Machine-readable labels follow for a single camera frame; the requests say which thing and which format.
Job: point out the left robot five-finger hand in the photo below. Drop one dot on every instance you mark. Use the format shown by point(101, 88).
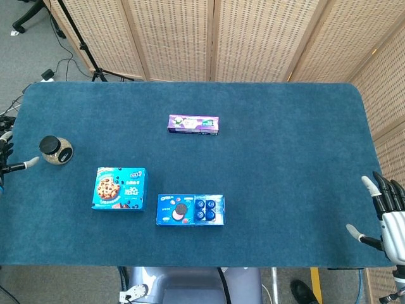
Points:
point(19, 165)

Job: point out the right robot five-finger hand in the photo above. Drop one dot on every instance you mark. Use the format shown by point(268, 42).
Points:
point(394, 234)

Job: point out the small grain jar black lid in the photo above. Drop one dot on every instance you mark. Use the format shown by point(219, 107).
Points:
point(55, 150)

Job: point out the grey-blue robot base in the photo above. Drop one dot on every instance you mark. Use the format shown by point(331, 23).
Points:
point(190, 285)

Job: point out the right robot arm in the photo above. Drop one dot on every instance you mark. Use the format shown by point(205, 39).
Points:
point(399, 285)

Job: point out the black floor equipment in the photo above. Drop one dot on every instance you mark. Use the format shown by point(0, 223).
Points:
point(7, 122)

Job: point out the black power adapter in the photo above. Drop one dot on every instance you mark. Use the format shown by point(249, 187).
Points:
point(48, 75)

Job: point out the blue chocolate chip cookie box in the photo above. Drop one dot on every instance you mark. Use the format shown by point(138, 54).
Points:
point(120, 190)

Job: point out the black leather shoe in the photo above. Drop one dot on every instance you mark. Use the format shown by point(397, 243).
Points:
point(302, 291)

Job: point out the black tripod stand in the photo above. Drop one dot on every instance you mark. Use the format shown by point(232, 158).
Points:
point(95, 68)

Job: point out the metal table leg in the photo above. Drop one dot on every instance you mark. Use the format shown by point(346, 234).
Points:
point(274, 285)

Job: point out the black office chair base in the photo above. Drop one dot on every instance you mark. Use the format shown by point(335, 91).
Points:
point(27, 16)

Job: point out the blue carpet table mat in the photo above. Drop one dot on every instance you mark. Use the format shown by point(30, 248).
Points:
point(253, 174)

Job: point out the white round connector plate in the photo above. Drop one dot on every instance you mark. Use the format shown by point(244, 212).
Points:
point(135, 291)

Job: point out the blue Oreo cookie box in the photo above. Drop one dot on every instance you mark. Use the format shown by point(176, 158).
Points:
point(190, 210)

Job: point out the purple toothpaste box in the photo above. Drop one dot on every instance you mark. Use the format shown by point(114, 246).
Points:
point(193, 124)

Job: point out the woven wicker folding screen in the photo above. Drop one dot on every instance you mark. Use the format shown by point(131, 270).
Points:
point(253, 38)

